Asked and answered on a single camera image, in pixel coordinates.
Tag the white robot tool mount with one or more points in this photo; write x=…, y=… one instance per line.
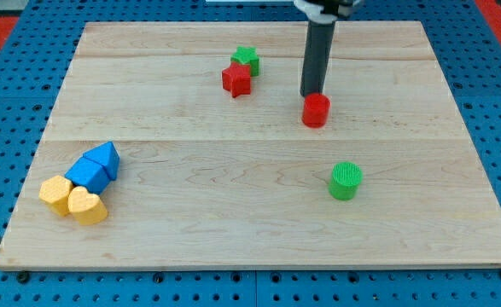
x=327, y=11

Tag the red star block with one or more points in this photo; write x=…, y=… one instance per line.
x=236, y=79

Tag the light wooden board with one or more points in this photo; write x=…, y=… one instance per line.
x=211, y=182

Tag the yellow hexagon block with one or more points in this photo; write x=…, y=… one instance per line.
x=54, y=194

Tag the green star block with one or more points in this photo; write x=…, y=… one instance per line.
x=247, y=56

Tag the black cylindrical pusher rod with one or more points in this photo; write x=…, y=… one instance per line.
x=319, y=38

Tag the blue triangular prism block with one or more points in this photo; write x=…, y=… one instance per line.
x=107, y=156

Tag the green cylinder block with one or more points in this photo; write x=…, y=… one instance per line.
x=345, y=180

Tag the blue cube block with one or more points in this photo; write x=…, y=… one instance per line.
x=89, y=174

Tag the red cylinder block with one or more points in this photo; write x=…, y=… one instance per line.
x=315, y=110

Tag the yellow heart block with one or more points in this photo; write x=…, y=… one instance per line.
x=87, y=208

